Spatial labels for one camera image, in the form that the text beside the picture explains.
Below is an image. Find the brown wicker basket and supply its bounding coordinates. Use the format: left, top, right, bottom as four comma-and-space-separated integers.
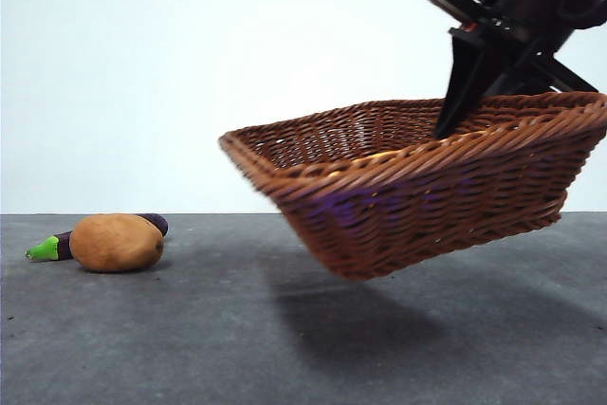
218, 90, 607, 282

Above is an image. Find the brown potato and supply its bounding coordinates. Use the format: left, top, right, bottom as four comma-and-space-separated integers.
68, 213, 165, 274

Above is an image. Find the purple eggplant green stem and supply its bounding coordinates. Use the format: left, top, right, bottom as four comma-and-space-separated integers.
24, 212, 170, 263

